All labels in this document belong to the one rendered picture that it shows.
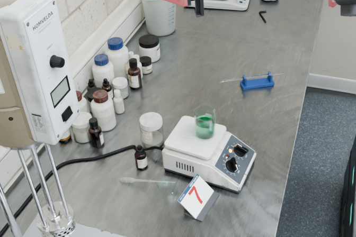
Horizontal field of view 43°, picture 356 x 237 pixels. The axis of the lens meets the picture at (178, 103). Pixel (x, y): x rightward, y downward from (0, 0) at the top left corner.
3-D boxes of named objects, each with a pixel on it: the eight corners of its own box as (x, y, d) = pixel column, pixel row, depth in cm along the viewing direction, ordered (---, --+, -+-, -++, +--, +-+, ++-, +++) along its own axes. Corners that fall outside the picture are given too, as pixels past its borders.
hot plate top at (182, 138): (227, 128, 112) (228, 126, 112) (209, 161, 104) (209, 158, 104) (183, 117, 117) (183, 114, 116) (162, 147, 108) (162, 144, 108)
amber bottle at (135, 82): (134, 81, 144) (131, 55, 137) (144, 84, 142) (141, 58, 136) (126, 87, 141) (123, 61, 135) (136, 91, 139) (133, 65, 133)
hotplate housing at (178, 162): (256, 158, 115) (258, 135, 110) (239, 196, 106) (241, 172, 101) (176, 135, 123) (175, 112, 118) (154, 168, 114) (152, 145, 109)
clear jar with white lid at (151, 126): (153, 131, 125) (151, 108, 120) (168, 141, 121) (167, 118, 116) (136, 142, 121) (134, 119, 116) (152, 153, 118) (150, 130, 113)
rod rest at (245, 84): (270, 79, 142) (271, 70, 139) (274, 85, 139) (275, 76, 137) (239, 83, 140) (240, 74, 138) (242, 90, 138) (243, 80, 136)
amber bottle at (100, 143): (94, 149, 120) (88, 126, 114) (89, 142, 122) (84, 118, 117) (106, 145, 121) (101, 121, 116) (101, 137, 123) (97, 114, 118)
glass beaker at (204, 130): (192, 129, 112) (192, 103, 107) (214, 127, 112) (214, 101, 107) (195, 146, 107) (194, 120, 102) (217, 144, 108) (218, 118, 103)
